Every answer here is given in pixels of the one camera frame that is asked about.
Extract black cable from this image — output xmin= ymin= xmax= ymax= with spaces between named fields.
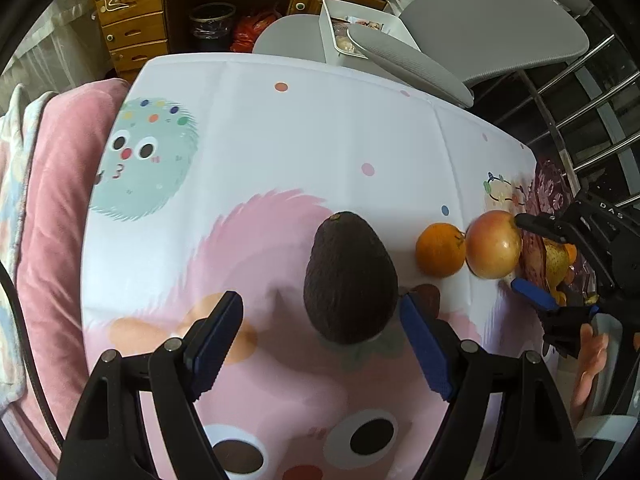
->
xmin=0 ymin=259 xmax=66 ymax=453

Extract white box tray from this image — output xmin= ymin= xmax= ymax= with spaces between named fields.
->
xmin=318 ymin=0 xmax=421 ymax=68

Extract red lychee near avocado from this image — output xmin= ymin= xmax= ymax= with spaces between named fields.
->
xmin=409 ymin=284 xmax=440 ymax=318

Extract purple glass fruit plate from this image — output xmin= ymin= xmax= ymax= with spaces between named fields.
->
xmin=518 ymin=159 xmax=597 ymax=307

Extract red plastic bag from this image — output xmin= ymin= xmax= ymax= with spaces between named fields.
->
xmin=230 ymin=10 xmax=281 ymax=53

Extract black waste bin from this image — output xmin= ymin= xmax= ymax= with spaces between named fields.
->
xmin=189 ymin=2 xmax=235 ymax=52

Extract right hand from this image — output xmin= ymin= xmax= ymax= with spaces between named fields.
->
xmin=570 ymin=324 xmax=608 ymax=426

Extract pastel patterned blanket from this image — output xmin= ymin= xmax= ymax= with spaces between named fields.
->
xmin=1 ymin=84 xmax=54 ymax=410

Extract pink velvet cushion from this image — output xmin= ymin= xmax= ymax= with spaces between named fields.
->
xmin=15 ymin=78 xmax=130 ymax=431

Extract yellow pear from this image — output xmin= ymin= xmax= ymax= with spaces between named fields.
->
xmin=544 ymin=238 xmax=570 ymax=290

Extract red-yellow apple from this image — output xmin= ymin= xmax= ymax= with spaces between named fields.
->
xmin=465 ymin=210 xmax=522 ymax=280

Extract dark avocado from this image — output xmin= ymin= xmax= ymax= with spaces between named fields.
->
xmin=303 ymin=211 xmax=398 ymax=346

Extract grey office chair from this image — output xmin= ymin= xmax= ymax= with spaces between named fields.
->
xmin=253 ymin=0 xmax=589 ymax=108

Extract metal window bars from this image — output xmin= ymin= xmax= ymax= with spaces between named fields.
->
xmin=474 ymin=8 xmax=640 ymax=212

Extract small tangerine near apple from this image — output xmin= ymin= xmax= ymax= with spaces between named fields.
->
xmin=414 ymin=222 xmax=466 ymax=278

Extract cartoon monster tablecloth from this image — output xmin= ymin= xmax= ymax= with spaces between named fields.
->
xmin=80 ymin=54 xmax=536 ymax=479

